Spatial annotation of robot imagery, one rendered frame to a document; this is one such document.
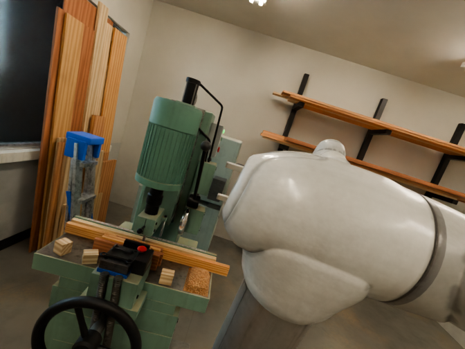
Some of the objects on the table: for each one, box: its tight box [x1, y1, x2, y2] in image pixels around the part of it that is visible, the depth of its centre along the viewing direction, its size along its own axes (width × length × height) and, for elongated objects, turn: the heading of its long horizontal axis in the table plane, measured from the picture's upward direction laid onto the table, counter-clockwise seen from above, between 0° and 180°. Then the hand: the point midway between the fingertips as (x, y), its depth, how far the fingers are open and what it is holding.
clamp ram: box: [123, 239, 150, 250], centre depth 82 cm, size 9×8×9 cm
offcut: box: [82, 249, 99, 265], centre depth 81 cm, size 4×3×4 cm
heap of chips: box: [183, 267, 210, 297], centre depth 89 cm, size 9×14×4 cm, turn 123°
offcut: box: [53, 238, 73, 256], centre depth 82 cm, size 4×4×4 cm
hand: (225, 180), depth 81 cm, fingers open, 13 cm apart
